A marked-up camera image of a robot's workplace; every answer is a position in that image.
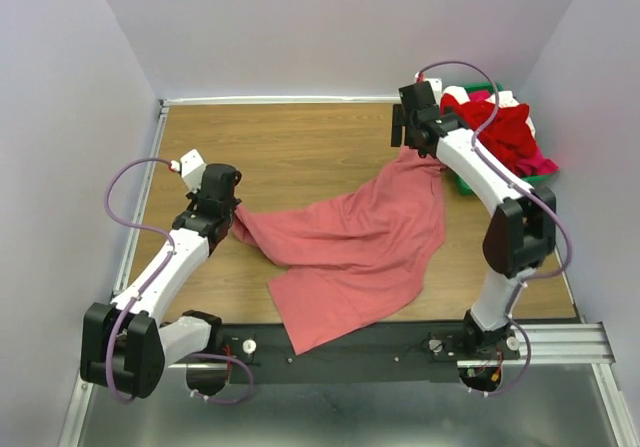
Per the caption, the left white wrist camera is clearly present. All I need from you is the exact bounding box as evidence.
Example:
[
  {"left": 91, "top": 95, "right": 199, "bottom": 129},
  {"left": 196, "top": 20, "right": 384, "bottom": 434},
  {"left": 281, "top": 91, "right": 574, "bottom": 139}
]
[{"left": 169, "top": 149, "right": 206, "bottom": 193}]

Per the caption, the white garment in bin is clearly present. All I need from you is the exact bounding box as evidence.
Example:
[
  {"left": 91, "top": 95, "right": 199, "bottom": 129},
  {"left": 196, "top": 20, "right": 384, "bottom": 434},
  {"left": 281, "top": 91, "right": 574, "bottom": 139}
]
[{"left": 440, "top": 85, "right": 536, "bottom": 138}]

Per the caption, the purple cable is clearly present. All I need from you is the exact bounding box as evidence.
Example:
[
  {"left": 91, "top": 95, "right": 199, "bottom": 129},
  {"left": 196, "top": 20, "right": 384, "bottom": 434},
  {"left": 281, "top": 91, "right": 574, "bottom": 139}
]
[
  {"left": 417, "top": 60, "right": 574, "bottom": 318},
  {"left": 102, "top": 156, "right": 176, "bottom": 405}
]

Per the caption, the green plastic bin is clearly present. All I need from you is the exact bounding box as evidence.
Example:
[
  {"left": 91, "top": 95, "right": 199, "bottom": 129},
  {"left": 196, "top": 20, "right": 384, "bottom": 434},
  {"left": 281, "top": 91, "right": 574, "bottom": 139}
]
[{"left": 456, "top": 89, "right": 556, "bottom": 191}]

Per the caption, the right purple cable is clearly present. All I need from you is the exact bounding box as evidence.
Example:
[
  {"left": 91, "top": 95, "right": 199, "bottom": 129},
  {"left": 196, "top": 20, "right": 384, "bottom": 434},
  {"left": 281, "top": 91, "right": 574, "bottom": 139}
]
[{"left": 417, "top": 60, "right": 574, "bottom": 318}]

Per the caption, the salmon pink t-shirt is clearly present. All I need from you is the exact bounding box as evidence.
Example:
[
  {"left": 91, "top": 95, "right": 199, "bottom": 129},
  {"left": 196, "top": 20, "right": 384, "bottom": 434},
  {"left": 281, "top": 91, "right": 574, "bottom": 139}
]
[{"left": 232, "top": 147, "right": 446, "bottom": 354}]

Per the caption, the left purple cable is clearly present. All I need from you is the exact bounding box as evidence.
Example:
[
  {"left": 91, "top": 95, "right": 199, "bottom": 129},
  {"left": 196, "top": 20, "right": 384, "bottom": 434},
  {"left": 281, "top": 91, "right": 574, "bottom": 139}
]
[{"left": 102, "top": 156, "right": 176, "bottom": 405}]

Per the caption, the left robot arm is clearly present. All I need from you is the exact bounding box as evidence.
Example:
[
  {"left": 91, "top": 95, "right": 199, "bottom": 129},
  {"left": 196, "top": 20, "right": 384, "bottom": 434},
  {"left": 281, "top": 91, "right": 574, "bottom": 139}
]
[{"left": 80, "top": 153, "right": 242, "bottom": 404}]

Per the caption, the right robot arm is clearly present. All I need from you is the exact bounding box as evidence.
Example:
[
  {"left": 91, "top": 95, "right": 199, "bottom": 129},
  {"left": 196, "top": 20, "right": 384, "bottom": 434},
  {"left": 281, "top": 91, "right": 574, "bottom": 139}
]
[{"left": 391, "top": 82, "right": 556, "bottom": 359}]

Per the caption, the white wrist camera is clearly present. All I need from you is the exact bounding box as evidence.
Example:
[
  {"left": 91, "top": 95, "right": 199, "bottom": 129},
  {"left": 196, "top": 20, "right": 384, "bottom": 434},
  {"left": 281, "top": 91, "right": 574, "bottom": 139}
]
[
  {"left": 415, "top": 73, "right": 443, "bottom": 104},
  {"left": 169, "top": 149, "right": 206, "bottom": 193}
]

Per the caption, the magenta garment in bin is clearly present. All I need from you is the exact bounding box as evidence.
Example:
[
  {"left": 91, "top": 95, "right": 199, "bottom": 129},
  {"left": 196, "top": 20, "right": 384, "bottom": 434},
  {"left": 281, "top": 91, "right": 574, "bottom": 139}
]
[{"left": 467, "top": 89, "right": 560, "bottom": 178}]

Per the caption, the aluminium frame rail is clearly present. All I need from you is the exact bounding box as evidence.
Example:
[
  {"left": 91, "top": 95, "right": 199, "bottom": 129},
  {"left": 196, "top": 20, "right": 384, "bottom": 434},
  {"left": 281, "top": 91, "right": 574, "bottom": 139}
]
[{"left": 60, "top": 320, "right": 619, "bottom": 446}]

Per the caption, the red t-shirt in bin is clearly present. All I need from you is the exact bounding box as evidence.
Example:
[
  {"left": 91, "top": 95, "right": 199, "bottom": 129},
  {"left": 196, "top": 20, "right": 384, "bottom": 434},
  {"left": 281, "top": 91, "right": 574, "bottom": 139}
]
[{"left": 441, "top": 103, "right": 537, "bottom": 172}]

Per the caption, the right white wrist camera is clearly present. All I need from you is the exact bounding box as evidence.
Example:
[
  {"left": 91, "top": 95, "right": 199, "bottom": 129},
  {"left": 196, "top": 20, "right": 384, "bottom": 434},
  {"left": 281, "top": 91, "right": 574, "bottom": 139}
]
[{"left": 415, "top": 73, "right": 443, "bottom": 104}]

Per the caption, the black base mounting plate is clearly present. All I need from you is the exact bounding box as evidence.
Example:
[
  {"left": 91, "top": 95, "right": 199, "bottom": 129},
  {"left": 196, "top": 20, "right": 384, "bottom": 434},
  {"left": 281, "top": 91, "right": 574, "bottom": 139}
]
[{"left": 185, "top": 321, "right": 521, "bottom": 399}]

